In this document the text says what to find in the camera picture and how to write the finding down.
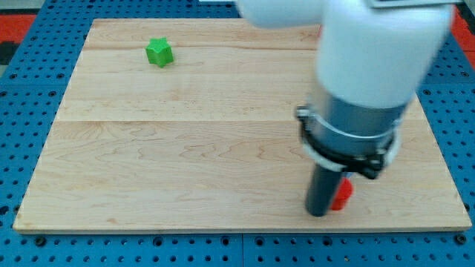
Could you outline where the wooden board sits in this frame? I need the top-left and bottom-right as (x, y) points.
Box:
(13, 19), (472, 234)

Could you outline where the green star block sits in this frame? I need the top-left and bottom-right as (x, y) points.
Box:
(145, 37), (174, 68)

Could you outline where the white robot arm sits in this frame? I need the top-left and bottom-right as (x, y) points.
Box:
(237, 0), (452, 217)

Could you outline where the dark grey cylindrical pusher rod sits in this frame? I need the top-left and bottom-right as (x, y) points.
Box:
(305, 165), (343, 217)

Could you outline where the red block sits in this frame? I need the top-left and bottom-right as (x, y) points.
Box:
(330, 177), (354, 211)

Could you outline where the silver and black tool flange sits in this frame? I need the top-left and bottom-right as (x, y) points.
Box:
(295, 84), (408, 179)

